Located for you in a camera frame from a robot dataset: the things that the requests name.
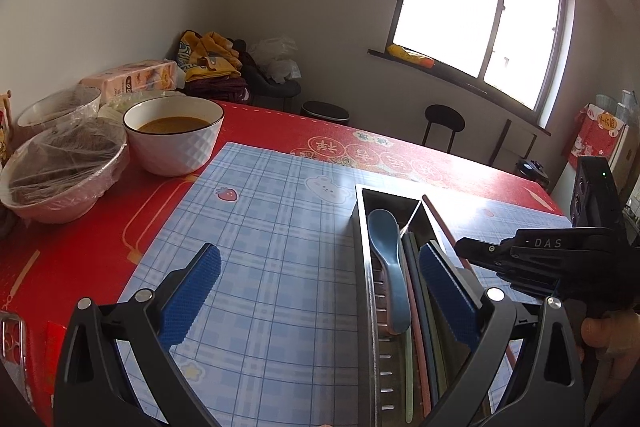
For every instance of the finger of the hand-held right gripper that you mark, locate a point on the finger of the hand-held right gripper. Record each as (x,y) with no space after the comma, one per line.
(490,249)
(530,279)

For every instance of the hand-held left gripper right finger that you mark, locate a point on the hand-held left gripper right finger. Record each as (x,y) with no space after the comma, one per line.
(447,297)

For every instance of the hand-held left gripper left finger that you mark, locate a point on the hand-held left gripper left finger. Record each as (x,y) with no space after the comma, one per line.
(192,292)

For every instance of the blue spoon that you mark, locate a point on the blue spoon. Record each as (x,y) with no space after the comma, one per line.
(390,267)

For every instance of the pink chopstick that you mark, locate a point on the pink chopstick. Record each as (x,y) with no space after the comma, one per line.
(422,382)

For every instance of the green chopstick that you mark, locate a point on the green chopstick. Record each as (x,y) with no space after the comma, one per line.
(409,387)

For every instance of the stainless steel utensil box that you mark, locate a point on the stainless steel utensil box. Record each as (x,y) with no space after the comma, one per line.
(390,202)

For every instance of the person's right hand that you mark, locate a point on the person's right hand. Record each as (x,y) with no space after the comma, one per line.
(615,332)

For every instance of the black pressure cooker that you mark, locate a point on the black pressure cooker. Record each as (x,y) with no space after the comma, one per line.
(532,174)

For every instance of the blue plaid mat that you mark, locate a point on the blue plaid mat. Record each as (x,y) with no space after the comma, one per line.
(275,257)

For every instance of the white refrigerator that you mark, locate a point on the white refrigerator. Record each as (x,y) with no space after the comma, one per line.
(631,157)

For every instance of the white bowl with soup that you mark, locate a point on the white bowl with soup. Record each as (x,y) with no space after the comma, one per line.
(175,152)

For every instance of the black round chair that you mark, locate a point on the black round chair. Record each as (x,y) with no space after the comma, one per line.
(444,114)

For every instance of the clear plastic container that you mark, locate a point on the clear plastic container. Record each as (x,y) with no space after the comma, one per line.
(631,107)

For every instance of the translucent plastic bowl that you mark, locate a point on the translucent plastic bowl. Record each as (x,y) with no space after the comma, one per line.
(606,103)

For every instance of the dark window sill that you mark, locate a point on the dark window sill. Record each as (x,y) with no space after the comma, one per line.
(450,79)

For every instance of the plastic-wrapped pink bowl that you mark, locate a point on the plastic-wrapped pink bowl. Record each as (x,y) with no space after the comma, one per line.
(60,157)

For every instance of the plastic-wrapped white plate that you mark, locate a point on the plastic-wrapped white plate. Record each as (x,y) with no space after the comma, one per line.
(125,99)

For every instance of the dark basket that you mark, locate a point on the dark basket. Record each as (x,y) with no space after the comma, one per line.
(280,89)

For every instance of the orange snack packet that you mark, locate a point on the orange snack packet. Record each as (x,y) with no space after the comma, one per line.
(130,79)

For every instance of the pile of yellow and dark clothes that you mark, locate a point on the pile of yellow and dark clothes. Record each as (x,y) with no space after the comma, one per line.
(210,57)

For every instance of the yellow cartoon packet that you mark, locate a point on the yellow cartoon packet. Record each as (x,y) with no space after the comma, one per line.
(4,132)

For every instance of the clear plastic bag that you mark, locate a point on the clear plastic bag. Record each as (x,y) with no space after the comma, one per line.
(275,57)

